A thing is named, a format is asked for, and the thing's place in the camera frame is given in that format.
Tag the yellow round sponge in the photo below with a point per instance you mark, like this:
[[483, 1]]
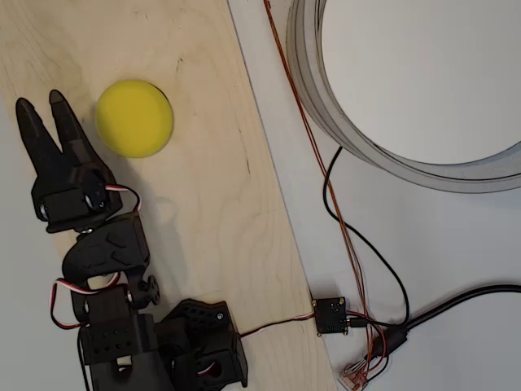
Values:
[[134, 120]]

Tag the small black controller board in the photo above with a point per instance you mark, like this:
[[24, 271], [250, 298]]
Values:
[[329, 315]]

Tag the light plywood board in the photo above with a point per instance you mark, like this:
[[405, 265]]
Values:
[[163, 40]]

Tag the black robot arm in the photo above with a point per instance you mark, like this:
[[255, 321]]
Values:
[[102, 252]]

